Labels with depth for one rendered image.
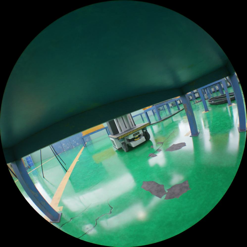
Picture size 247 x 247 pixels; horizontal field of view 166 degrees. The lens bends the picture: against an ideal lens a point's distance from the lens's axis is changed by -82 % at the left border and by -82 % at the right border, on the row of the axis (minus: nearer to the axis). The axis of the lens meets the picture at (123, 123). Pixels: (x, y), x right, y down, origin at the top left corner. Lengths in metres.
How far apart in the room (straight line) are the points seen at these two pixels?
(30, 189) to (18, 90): 0.66
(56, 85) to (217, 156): 0.93
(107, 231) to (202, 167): 0.71
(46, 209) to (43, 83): 0.79
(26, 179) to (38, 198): 0.16
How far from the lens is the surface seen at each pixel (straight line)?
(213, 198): 0.57
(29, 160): 9.13
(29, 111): 0.30
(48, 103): 0.28
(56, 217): 0.89
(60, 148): 9.78
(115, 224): 0.59
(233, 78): 1.05
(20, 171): 0.75
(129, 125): 1.75
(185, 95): 1.11
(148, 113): 9.94
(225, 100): 2.71
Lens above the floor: 0.50
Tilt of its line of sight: 1 degrees down
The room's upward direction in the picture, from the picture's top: 22 degrees counter-clockwise
